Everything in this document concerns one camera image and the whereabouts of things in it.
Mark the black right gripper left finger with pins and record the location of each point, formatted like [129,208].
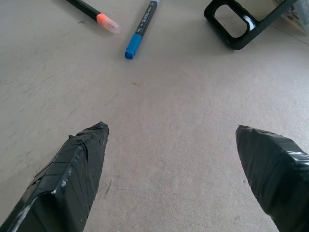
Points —
[65,183]

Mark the black plastic holder frame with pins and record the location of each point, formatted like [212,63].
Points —
[243,36]

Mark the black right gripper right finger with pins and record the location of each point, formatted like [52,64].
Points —
[275,174]

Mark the grey patterned object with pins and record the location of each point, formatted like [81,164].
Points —
[295,15]

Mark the orange-capped black marker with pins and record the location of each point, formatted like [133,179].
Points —
[96,15]

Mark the black marker with blue cap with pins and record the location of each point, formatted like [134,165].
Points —
[140,27]

